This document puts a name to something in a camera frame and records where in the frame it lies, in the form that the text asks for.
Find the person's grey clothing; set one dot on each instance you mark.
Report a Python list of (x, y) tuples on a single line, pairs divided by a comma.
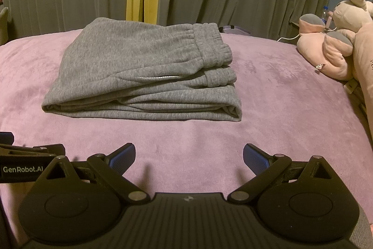
[(364, 227)]

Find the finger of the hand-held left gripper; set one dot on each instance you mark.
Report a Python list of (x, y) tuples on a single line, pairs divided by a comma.
[(5, 138)]

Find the dark box with clear lid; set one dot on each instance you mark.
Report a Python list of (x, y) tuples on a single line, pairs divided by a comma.
[(234, 30)]

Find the pink plush rabbit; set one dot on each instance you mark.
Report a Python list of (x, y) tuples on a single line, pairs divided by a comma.
[(329, 56)]

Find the pink plush blanket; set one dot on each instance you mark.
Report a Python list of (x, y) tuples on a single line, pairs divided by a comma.
[(291, 97)]

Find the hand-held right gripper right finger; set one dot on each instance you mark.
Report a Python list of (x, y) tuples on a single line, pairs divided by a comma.
[(256, 155)]

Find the clear water bottle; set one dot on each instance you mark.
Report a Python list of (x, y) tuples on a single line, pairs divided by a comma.
[(327, 14)]

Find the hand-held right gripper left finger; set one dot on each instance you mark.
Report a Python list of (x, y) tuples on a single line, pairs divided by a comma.
[(123, 154)]

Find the grey sweat pants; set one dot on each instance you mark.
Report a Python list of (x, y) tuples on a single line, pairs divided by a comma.
[(131, 62)]

